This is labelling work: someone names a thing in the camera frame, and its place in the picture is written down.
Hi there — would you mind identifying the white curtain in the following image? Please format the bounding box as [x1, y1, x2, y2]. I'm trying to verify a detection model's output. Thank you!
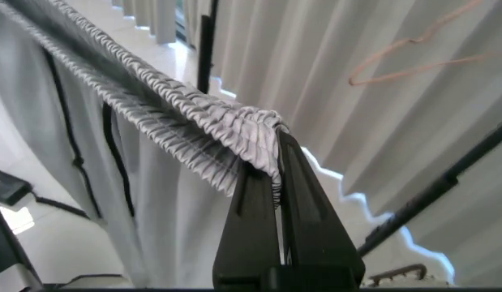
[183, 0, 502, 288]
[111, 0, 178, 45]

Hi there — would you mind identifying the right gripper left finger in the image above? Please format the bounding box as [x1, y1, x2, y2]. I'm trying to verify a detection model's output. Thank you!
[212, 160, 285, 291]

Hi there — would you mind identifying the pink clothes hanger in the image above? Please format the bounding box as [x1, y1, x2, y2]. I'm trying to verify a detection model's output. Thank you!
[347, 0, 502, 88]

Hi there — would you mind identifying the window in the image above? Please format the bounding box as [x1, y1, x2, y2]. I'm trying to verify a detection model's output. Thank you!
[174, 0, 197, 50]

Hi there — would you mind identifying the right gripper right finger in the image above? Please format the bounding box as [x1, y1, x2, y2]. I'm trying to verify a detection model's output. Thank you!
[276, 128, 367, 291]

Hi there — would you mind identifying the white laundry basket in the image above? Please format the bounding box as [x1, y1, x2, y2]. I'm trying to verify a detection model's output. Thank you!
[362, 263, 453, 290]

